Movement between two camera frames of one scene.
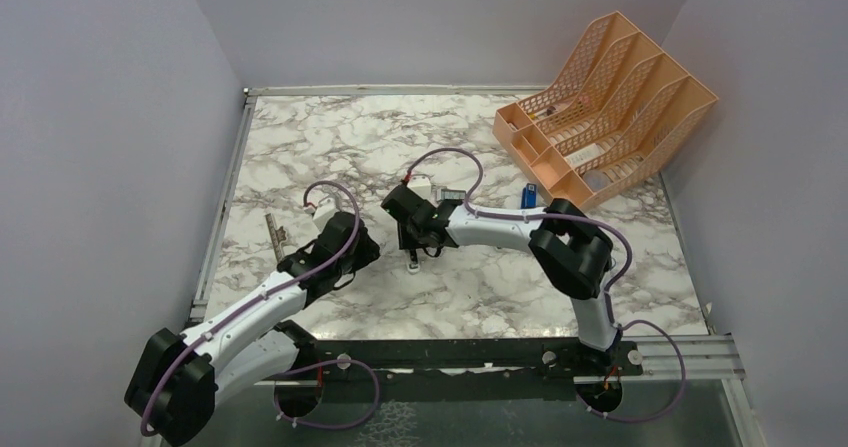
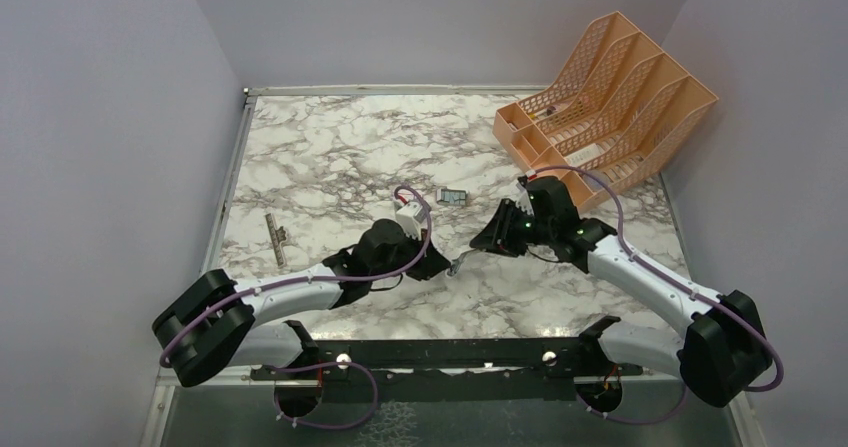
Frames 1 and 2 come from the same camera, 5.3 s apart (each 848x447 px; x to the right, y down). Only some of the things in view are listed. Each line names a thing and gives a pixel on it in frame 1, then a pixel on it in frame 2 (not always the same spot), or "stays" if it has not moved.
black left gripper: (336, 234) → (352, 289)
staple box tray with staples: (450, 194) stays
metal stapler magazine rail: (278, 236) stays
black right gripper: (405, 242) → (497, 235)
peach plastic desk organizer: (615, 118) stays
